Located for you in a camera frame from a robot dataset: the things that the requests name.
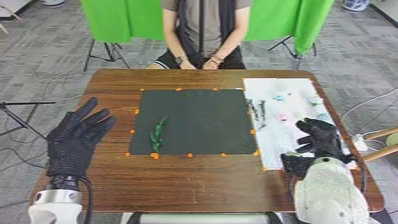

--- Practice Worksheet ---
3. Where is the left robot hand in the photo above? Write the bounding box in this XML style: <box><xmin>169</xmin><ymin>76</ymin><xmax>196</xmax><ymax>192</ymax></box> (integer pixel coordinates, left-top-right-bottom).
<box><xmin>45</xmin><ymin>97</ymin><xmax>117</xmax><ymax>180</ymax></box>

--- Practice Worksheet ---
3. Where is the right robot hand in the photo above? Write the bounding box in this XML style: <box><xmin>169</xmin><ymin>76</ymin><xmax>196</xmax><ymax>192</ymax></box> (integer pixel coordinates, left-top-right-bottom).
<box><xmin>295</xmin><ymin>117</ymin><xmax>357</xmax><ymax>164</ymax></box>

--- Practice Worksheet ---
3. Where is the dark mat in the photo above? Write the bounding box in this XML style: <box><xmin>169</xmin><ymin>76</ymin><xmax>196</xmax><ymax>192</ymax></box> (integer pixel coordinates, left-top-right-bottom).
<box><xmin>128</xmin><ymin>88</ymin><xmax>261</xmax><ymax>157</ymax></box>

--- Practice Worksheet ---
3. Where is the person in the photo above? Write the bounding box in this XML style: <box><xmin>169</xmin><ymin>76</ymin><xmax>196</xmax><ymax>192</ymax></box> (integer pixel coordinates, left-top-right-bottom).
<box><xmin>146</xmin><ymin>0</ymin><xmax>254</xmax><ymax>71</ymax></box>

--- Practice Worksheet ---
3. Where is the white power strip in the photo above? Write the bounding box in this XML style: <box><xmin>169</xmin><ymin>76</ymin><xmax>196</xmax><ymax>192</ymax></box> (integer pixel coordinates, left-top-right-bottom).
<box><xmin>350</xmin><ymin>133</ymin><xmax>372</xmax><ymax>152</ymax></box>

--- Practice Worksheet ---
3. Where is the white sheet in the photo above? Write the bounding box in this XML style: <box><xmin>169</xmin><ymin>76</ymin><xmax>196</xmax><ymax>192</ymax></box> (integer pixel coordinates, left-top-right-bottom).
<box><xmin>242</xmin><ymin>77</ymin><xmax>359</xmax><ymax>171</ymax></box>

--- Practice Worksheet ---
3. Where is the wooden chair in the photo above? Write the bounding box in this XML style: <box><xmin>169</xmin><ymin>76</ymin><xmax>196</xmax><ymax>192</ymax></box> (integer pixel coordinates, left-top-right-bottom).
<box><xmin>359</xmin><ymin>126</ymin><xmax>398</xmax><ymax>163</ymax></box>

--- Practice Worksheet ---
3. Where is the black tripod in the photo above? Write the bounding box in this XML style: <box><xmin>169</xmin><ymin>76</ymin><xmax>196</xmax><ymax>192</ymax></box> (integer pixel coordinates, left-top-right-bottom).
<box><xmin>0</xmin><ymin>100</ymin><xmax>57</xmax><ymax>140</ymax></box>

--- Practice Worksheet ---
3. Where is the green sprig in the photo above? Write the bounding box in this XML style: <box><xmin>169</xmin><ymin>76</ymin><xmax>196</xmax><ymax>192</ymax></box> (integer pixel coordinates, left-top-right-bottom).
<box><xmin>256</xmin><ymin>99</ymin><xmax>268</xmax><ymax>131</ymax></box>
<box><xmin>148</xmin><ymin>115</ymin><xmax>171</xmax><ymax>153</ymax></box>

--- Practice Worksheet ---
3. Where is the black backdrop stand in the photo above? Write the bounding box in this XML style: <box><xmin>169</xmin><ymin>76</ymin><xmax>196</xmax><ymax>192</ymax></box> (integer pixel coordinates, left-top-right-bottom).
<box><xmin>267</xmin><ymin>35</ymin><xmax>320</xmax><ymax>70</ymax></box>
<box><xmin>82</xmin><ymin>38</ymin><xmax>132</xmax><ymax>73</ymax></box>

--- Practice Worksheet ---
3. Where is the pale grey bar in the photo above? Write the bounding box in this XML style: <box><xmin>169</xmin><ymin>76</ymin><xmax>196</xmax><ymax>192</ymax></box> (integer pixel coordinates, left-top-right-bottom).
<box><xmin>126</xmin><ymin>211</ymin><xmax>286</xmax><ymax>224</ymax></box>

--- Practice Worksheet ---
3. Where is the black cable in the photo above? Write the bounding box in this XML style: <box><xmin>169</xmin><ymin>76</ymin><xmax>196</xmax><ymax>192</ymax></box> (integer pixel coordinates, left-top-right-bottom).
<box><xmin>78</xmin><ymin>176</ymin><xmax>96</xmax><ymax>224</ymax></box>

